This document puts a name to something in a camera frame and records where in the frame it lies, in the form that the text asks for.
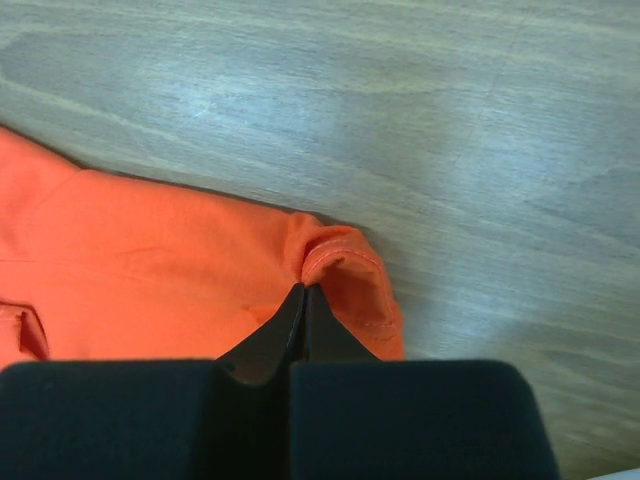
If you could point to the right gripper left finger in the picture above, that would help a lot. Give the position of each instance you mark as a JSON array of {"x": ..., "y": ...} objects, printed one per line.
[{"x": 155, "y": 419}]

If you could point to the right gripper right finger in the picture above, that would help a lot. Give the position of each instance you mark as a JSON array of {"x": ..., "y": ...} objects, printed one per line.
[{"x": 353, "y": 416}]

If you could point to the orange t shirt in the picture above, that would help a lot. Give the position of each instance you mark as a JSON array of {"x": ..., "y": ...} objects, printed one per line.
[{"x": 97, "y": 266}]

